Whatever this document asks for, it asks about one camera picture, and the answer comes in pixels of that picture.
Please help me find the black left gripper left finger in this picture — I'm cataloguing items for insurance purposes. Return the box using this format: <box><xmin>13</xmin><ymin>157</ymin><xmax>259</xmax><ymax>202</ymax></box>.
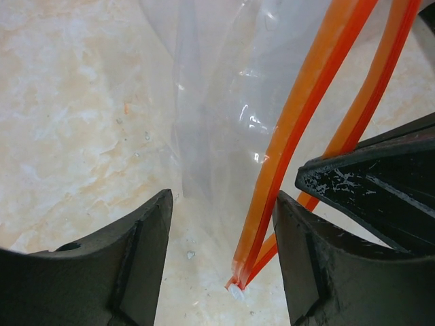
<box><xmin>1</xmin><ymin>189</ymin><xmax>173</xmax><ymax>325</ymax></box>

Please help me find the clear zip bag orange zipper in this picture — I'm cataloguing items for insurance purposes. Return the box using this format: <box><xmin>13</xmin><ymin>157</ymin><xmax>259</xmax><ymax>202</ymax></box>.
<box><xmin>141</xmin><ymin>1</ymin><xmax>422</xmax><ymax>295</ymax></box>

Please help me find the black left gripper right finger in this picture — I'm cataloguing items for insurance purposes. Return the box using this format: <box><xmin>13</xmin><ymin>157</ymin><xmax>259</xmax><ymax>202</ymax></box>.
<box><xmin>273</xmin><ymin>192</ymin><xmax>434</xmax><ymax>325</ymax></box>

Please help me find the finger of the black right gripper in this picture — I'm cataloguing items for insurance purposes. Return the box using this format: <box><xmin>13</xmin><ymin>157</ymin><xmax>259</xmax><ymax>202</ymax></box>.
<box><xmin>295</xmin><ymin>113</ymin><xmax>434</xmax><ymax>255</ymax></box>

